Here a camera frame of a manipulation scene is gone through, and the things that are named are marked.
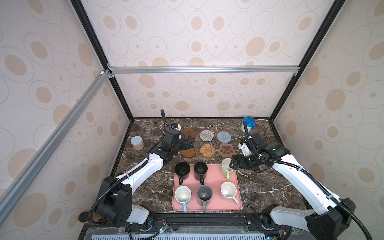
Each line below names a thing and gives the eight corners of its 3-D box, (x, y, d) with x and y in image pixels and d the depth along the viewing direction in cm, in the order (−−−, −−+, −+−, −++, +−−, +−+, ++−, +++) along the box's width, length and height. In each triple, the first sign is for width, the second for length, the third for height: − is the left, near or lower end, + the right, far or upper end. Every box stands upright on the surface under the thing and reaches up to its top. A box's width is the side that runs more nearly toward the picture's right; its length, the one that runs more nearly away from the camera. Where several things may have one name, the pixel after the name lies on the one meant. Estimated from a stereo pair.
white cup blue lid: (247, 135, 112) (252, 125, 103) (239, 128, 116) (243, 118, 108) (253, 131, 114) (258, 121, 106) (245, 124, 119) (249, 114, 110)
